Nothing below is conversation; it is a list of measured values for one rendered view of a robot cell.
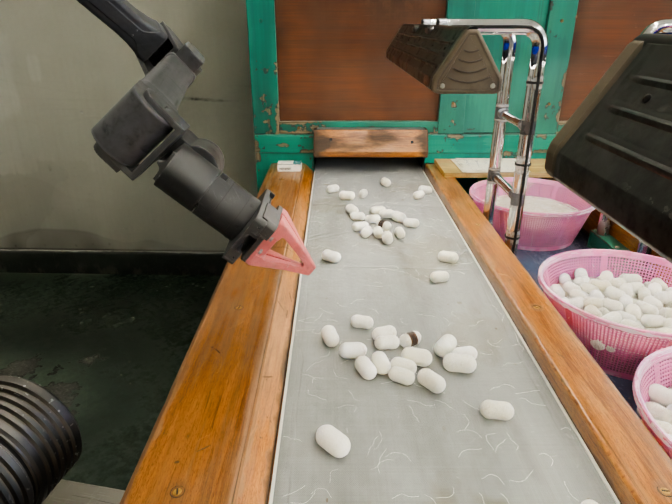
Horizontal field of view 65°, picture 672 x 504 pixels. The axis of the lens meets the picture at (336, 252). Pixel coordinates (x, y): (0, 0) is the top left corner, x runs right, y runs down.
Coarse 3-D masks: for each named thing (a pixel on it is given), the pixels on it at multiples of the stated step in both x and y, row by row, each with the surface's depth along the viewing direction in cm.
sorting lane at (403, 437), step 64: (320, 192) 127; (384, 192) 127; (320, 256) 92; (384, 256) 92; (320, 320) 73; (384, 320) 73; (448, 320) 73; (320, 384) 60; (384, 384) 60; (448, 384) 60; (512, 384) 60; (320, 448) 51; (384, 448) 51; (448, 448) 51; (512, 448) 51; (576, 448) 51
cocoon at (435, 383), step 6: (420, 372) 59; (426, 372) 59; (432, 372) 59; (420, 378) 59; (426, 378) 58; (432, 378) 58; (438, 378) 58; (426, 384) 58; (432, 384) 57; (438, 384) 57; (444, 384) 58; (432, 390) 58; (438, 390) 57
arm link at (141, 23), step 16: (80, 0) 80; (96, 0) 80; (112, 0) 82; (96, 16) 83; (112, 16) 83; (128, 16) 84; (144, 16) 88; (128, 32) 86; (144, 32) 87; (160, 32) 88; (144, 48) 89; (160, 48) 93; (176, 48) 87; (144, 64) 90
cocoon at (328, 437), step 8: (320, 432) 50; (328, 432) 50; (336, 432) 50; (320, 440) 50; (328, 440) 49; (336, 440) 49; (344, 440) 49; (328, 448) 49; (336, 448) 49; (344, 448) 49; (336, 456) 49
